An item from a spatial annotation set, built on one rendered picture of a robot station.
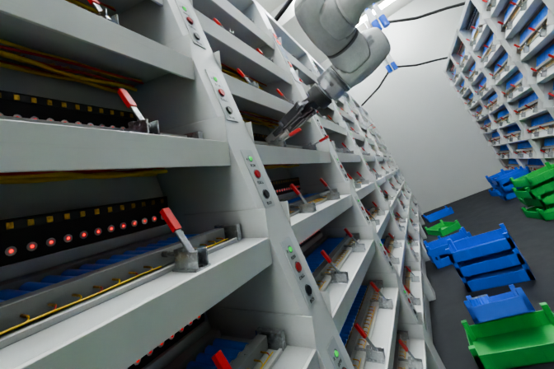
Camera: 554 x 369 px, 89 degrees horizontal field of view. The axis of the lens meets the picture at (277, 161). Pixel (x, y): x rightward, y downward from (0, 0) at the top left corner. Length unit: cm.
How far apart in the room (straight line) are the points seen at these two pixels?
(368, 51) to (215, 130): 47
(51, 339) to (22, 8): 34
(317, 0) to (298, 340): 69
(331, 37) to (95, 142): 59
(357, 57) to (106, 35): 57
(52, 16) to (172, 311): 37
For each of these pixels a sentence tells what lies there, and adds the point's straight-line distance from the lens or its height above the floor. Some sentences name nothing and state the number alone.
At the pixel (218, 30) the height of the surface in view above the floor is 129.
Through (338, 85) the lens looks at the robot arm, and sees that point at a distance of 84.
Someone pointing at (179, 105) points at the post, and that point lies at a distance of 63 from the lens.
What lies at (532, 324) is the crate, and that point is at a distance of 158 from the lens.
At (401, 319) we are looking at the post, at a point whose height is 25.
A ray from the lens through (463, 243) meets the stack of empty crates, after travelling 208.
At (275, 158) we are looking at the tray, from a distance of 70.
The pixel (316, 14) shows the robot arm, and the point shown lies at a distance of 76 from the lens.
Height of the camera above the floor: 75
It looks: 11 degrees up
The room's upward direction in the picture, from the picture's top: 25 degrees counter-clockwise
